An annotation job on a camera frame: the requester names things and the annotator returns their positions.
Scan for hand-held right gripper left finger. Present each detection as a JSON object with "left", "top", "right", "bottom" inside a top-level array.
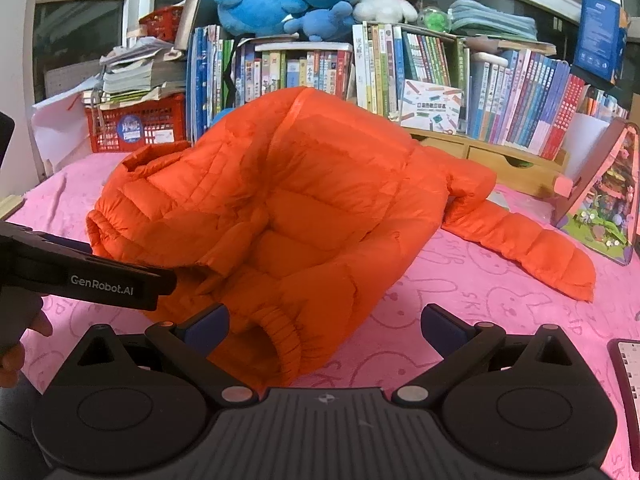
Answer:
[{"left": 69, "top": 304, "right": 260, "bottom": 408}]

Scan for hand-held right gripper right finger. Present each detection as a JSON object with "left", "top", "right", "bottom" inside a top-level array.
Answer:
[{"left": 391, "top": 304, "right": 585, "bottom": 408}]

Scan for orange puffer jacket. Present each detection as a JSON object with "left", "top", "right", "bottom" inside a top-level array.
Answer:
[{"left": 86, "top": 86, "right": 597, "bottom": 395}]

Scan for person's left hand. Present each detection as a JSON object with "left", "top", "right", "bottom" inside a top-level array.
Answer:
[{"left": 0, "top": 310, "right": 53, "bottom": 389}]

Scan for large white paper sheet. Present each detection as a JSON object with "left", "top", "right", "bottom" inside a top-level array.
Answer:
[{"left": 32, "top": 77, "right": 103, "bottom": 176}]

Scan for large red plastic basket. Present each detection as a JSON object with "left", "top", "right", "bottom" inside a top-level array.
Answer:
[{"left": 84, "top": 94, "right": 188, "bottom": 154}]

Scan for wooden drawer organizer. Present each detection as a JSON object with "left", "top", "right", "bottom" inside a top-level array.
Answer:
[{"left": 400, "top": 125, "right": 571, "bottom": 198}]

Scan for dark tablet device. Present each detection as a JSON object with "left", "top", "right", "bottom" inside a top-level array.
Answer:
[{"left": 606, "top": 339, "right": 640, "bottom": 428}]

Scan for pink dollhouse model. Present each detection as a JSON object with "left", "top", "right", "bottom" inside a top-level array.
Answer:
[{"left": 550, "top": 117, "right": 640, "bottom": 266}]

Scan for stack of papers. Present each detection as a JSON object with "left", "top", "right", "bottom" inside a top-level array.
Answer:
[{"left": 82, "top": 36, "right": 188, "bottom": 111}]

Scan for white colourful printed box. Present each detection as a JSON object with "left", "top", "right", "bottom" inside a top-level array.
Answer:
[{"left": 399, "top": 80, "right": 465, "bottom": 135}]

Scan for white cardboard sheet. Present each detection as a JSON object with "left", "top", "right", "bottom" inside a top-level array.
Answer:
[{"left": 567, "top": 112, "right": 613, "bottom": 181}]

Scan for row of tall blue books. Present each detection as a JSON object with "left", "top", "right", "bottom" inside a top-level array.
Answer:
[{"left": 186, "top": 25, "right": 236, "bottom": 143}]

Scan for row of blue red books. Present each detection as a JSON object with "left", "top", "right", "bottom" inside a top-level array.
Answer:
[{"left": 467, "top": 47, "right": 631, "bottom": 161}]

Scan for row of green white books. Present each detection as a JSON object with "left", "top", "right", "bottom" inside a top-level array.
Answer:
[{"left": 352, "top": 21, "right": 471, "bottom": 133}]

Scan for row of colourful picture books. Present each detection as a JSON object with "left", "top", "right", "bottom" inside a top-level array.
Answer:
[{"left": 232, "top": 35, "right": 356, "bottom": 108}]

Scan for dark leaning board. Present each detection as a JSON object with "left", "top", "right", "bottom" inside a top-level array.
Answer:
[{"left": 175, "top": 0, "right": 221, "bottom": 51}]

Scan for flat brown book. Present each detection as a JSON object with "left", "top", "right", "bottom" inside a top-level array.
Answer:
[{"left": 462, "top": 35, "right": 557, "bottom": 57}]

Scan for green glitter ball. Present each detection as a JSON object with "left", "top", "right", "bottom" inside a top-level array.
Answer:
[{"left": 417, "top": 6, "right": 453, "bottom": 33}]

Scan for folded teal towel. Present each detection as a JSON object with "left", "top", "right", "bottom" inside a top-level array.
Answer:
[{"left": 448, "top": 0, "right": 538, "bottom": 42}]

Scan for large blue plush toy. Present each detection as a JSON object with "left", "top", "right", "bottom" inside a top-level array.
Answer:
[{"left": 214, "top": 0, "right": 311, "bottom": 37}]

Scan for small blue plush toy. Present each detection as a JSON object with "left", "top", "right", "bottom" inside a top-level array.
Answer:
[{"left": 283, "top": 1, "right": 356, "bottom": 42}]

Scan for blue cardboard box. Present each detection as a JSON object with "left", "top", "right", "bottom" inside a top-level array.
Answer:
[{"left": 572, "top": 0, "right": 630, "bottom": 86}]

